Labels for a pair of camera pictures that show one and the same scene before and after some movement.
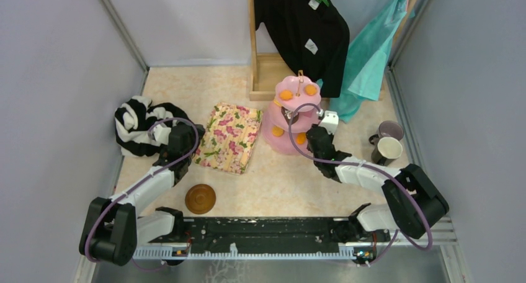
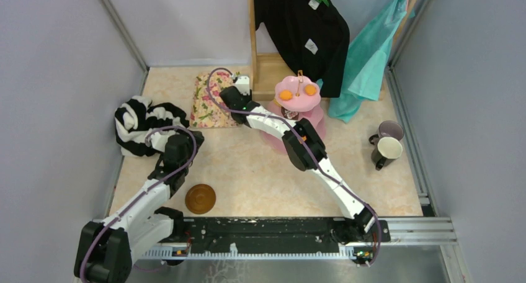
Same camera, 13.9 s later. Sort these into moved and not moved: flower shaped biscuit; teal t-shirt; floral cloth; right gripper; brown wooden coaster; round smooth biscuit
Moved: right gripper; floral cloth
Not moved: flower shaped biscuit; round smooth biscuit; teal t-shirt; brown wooden coaster
